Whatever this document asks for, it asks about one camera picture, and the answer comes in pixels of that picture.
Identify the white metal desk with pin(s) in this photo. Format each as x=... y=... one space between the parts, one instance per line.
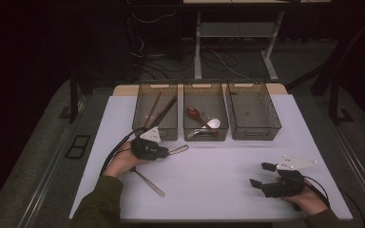
x=234 y=30

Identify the brown wooden chopstick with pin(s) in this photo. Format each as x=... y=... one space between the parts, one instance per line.
x=162 y=110
x=152 y=109

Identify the transparent grey plastic bin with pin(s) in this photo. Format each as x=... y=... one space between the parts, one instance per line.
x=155 y=120
x=205 y=104
x=253 y=110

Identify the person's left hand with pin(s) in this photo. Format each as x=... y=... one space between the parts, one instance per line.
x=120 y=161

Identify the brown wooden spoon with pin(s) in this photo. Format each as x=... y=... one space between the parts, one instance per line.
x=192 y=112

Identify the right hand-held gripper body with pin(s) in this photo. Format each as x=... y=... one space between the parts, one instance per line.
x=285 y=186

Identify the person's right hand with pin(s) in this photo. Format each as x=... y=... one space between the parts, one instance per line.
x=309 y=202

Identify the black metal stand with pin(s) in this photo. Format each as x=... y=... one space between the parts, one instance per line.
x=334 y=104

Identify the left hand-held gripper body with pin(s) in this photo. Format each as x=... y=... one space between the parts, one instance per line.
x=145 y=148

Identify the black floor socket plate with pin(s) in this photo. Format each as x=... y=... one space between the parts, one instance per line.
x=77 y=147

